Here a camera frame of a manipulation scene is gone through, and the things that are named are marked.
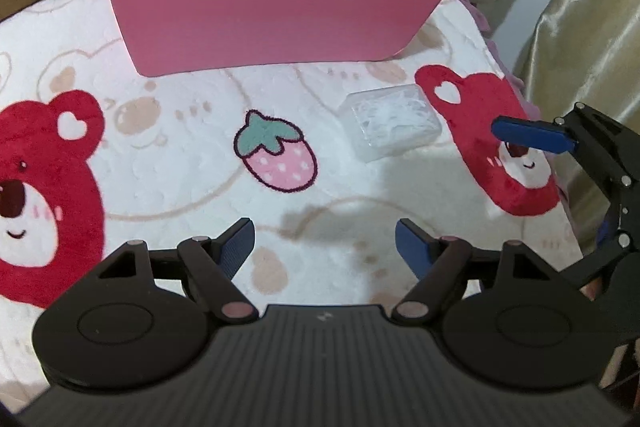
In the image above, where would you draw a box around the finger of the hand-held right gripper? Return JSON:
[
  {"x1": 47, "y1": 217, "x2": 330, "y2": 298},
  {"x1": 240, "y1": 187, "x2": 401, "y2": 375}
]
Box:
[
  {"x1": 491, "y1": 102, "x2": 640, "y2": 208},
  {"x1": 560, "y1": 199, "x2": 640, "y2": 290}
]

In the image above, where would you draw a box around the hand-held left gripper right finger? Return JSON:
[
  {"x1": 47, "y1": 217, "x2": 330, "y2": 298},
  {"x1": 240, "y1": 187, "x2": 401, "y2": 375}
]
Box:
[{"x1": 391, "y1": 218, "x2": 556, "y2": 325}]

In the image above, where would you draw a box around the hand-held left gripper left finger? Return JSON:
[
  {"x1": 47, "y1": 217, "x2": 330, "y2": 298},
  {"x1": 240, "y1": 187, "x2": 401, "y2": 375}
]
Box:
[{"x1": 97, "y1": 217, "x2": 261, "y2": 325}]

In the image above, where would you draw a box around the clear plastic box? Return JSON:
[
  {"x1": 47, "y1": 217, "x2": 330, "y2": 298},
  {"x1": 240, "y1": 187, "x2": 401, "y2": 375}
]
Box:
[{"x1": 337, "y1": 84, "x2": 443, "y2": 162}]

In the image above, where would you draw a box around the bear printed blanket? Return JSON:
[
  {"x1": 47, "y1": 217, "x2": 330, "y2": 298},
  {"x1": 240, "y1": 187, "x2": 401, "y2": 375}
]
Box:
[{"x1": 0, "y1": 0, "x2": 586, "y2": 408}]

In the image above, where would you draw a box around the beige curtain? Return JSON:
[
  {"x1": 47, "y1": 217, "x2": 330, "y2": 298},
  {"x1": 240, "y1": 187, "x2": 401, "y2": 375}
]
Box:
[{"x1": 512, "y1": 0, "x2": 640, "y2": 258}]

